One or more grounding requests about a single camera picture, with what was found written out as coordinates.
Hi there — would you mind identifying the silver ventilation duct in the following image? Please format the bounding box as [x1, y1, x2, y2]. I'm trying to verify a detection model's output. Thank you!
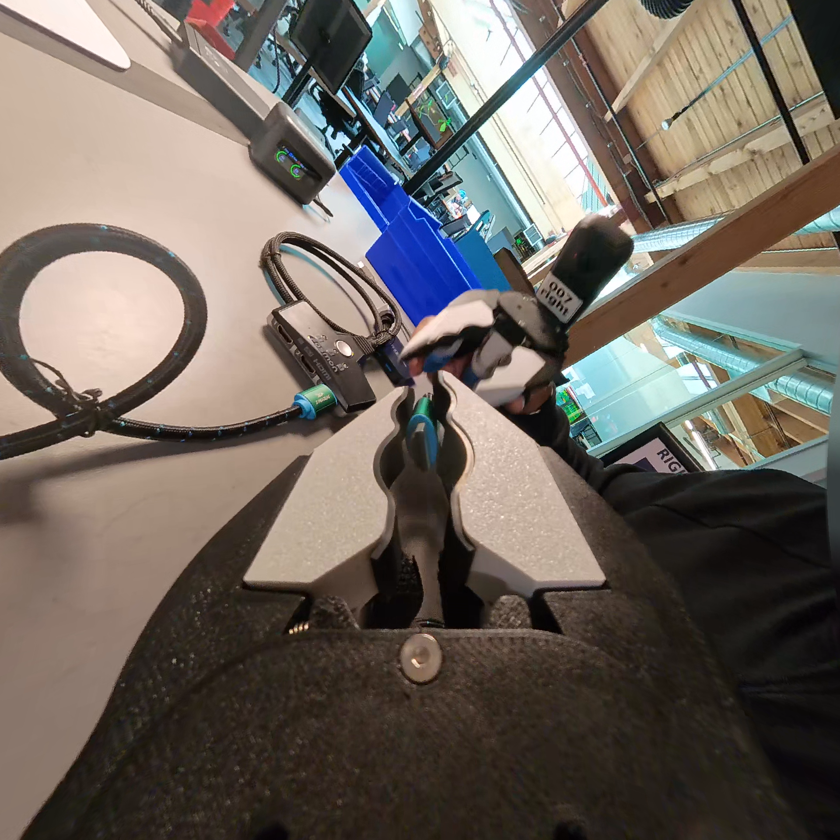
[656, 315, 834, 414]
[630, 206, 840, 253]

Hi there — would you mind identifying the white flat pad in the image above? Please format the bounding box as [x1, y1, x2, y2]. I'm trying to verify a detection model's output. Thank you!
[0, 0, 132, 73]

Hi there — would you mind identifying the thin black braided cable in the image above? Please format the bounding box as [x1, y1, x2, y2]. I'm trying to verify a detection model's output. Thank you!
[259, 231, 404, 349]

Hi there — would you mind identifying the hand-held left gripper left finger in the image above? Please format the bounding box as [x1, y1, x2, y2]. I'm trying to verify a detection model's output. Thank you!
[243, 386, 417, 610]

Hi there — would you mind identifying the black hdmi switch box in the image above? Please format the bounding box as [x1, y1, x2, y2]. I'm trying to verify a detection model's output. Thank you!
[266, 301, 378, 414]

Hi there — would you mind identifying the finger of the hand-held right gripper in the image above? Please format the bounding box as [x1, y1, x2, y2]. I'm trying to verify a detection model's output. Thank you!
[469, 325, 565, 406]
[399, 289, 505, 371]

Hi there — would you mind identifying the black metal pole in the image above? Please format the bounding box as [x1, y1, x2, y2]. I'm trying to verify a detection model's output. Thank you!
[402, 0, 614, 194]

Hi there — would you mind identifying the person's right forearm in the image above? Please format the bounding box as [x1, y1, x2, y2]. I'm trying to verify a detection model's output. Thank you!
[535, 394, 840, 840]

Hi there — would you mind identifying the dark blue adapter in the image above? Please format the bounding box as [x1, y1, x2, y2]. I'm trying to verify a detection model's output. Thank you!
[377, 333, 460, 387]

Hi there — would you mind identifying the blue plastic bin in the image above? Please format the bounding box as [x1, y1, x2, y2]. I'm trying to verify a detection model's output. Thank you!
[364, 197, 487, 329]
[338, 146, 411, 224]

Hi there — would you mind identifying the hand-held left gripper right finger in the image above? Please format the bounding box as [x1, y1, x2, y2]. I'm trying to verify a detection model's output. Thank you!
[436, 372, 607, 613]

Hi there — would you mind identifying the wooden beam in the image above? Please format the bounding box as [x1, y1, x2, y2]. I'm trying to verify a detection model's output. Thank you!
[561, 147, 840, 365]

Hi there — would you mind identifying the black braided looped hdmi cable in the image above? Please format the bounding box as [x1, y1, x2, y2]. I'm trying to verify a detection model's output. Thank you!
[0, 223, 342, 460]

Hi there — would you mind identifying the long black box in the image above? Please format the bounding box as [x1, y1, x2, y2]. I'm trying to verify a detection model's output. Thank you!
[172, 23, 280, 135]

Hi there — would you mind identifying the black framed sign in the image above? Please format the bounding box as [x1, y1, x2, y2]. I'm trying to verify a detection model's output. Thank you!
[594, 423, 706, 473]

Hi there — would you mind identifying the person's right hand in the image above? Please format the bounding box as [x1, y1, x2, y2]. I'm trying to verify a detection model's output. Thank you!
[508, 386, 560, 416]

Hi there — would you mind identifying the black computer monitor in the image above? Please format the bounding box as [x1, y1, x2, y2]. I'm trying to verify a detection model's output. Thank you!
[289, 0, 374, 96]

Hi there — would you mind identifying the black power station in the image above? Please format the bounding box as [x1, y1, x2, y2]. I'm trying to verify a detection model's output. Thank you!
[248, 101, 337, 206]

